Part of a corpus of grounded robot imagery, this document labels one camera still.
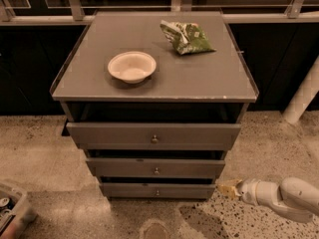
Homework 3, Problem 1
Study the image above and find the grey drawer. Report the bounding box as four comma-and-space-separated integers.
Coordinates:
100, 183, 215, 199
67, 122, 241, 150
87, 158, 225, 178

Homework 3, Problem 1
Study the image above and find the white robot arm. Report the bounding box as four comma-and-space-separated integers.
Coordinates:
216, 177, 319, 223

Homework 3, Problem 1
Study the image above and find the grey drawer cabinet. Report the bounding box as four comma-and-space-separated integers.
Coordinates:
51, 12, 258, 186

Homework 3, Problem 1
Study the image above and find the grey bottom drawer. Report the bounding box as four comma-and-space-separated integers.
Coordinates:
100, 183, 215, 199

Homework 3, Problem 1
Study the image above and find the grey top drawer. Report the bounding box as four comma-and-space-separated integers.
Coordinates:
67, 122, 241, 150

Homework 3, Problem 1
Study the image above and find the white paper bowl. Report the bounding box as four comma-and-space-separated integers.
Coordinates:
108, 51, 157, 84

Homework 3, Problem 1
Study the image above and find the green chip bag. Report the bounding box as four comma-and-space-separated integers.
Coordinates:
159, 20, 215, 55

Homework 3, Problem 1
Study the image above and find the clear plastic storage bin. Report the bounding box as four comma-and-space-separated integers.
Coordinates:
0, 180, 37, 239

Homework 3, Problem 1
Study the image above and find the soda can in bin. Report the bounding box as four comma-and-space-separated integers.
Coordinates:
0, 197, 10, 208

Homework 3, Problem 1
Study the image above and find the white diagonal post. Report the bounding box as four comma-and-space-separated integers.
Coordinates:
283, 56, 319, 124

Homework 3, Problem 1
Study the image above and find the metal railing frame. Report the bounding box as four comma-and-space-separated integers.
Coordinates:
0, 0, 319, 26

